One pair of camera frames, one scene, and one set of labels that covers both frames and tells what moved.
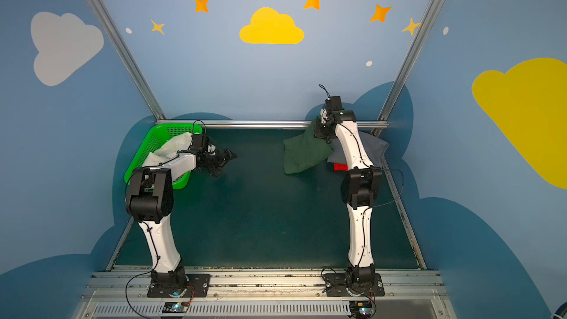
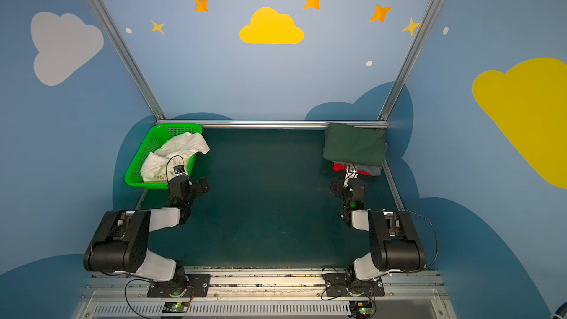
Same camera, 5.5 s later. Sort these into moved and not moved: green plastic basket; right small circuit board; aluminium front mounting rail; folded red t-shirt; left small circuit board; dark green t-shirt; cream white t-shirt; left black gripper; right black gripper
Moved: left black gripper; dark green t-shirt; right black gripper
Not moved: folded red t-shirt; left small circuit board; aluminium front mounting rail; cream white t-shirt; green plastic basket; right small circuit board
